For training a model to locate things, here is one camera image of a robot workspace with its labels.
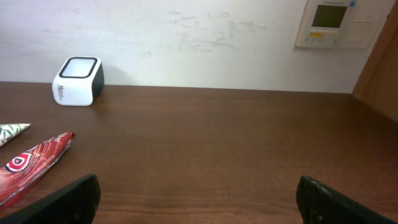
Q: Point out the red snack bar wrapper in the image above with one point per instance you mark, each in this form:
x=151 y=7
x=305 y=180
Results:
x=24 y=171

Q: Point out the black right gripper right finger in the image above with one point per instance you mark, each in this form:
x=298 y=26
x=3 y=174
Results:
x=319 y=203

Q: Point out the white barcode scanner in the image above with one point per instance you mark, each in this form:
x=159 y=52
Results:
x=79 y=81

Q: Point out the brown wooden door frame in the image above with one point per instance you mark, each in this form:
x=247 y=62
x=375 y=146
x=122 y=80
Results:
x=377 y=83

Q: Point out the wall thermostat control panel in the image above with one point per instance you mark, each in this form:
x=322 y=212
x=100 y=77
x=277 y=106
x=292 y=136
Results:
x=341 y=24

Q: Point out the white tube with gold cap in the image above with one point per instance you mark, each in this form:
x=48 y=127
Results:
x=9 y=131

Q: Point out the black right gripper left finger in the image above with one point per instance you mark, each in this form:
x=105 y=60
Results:
x=76 y=202

